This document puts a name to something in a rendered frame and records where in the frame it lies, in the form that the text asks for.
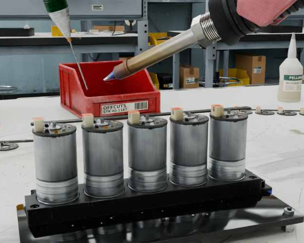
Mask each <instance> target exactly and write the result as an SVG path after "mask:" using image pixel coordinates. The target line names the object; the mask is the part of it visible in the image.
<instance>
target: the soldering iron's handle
mask: <svg viewBox="0 0 304 243"><path fill-rule="evenodd" d="M236 8H237V0H208V10H209V14H210V17H211V20H212V22H213V25H214V27H215V29H216V31H217V33H218V34H219V36H220V37H221V39H222V40H223V41H224V42H225V43H226V44H227V45H228V46H233V45H235V44H237V43H238V42H239V40H240V38H241V37H243V36H245V35H246V34H247V33H248V34H249V33H251V32H253V31H254V30H258V29H260V28H261V26H259V25H257V24H255V23H253V22H251V21H249V20H248V19H246V18H244V17H242V16H240V15H239V14H238V13H237V10H236ZM299 8H301V9H303V8H304V0H297V1H296V2H295V3H294V4H292V5H291V6H290V7H289V8H288V9H286V10H285V11H284V12H283V13H282V14H281V15H279V16H278V17H277V18H276V19H277V20H279V19H281V18H283V16H288V15H290V14H291V12H293V13H294V12H297V11H299ZM276 19H275V20H273V21H272V22H271V23H273V22H275V21H276Z"/></svg>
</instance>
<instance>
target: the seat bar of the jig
mask: <svg viewBox="0 0 304 243"><path fill-rule="evenodd" d="M261 185H262V179H261V178H260V177H259V176H257V175H255V174H254V173H252V172H250V171H249V170H247V169H245V178H244V179H241V180H238V181H221V180H216V179H213V178H211V177H209V176H208V169H207V183H205V184H203V185H200V186H194V187H185V186H179V185H175V184H173V183H171V182H170V181H169V173H168V174H167V184H166V188H165V189H163V190H160V191H155V192H139V191H135V190H132V189H130V188H129V187H128V178H124V193H122V194H121V195H118V196H115V197H111V198H93V197H89V196H87V195H85V194H84V183H83V184H79V197H78V198H77V199H76V200H74V201H71V202H68V203H64V204H44V203H41V202H38V201H37V192H36V189H33V190H31V195H25V208H26V216H27V222H28V226H29V227H31V226H37V225H44V224H51V223H57V222H64V221H71V220H77V219H84V218H91V217H97V216H106V215H113V214H120V213H127V212H133V211H140V210H147V209H154V208H160V207H167V206H174V205H180V204H187V203H196V202H202V201H209V200H216V199H223V198H229V197H236V196H243V195H250V194H256V193H261Z"/></svg>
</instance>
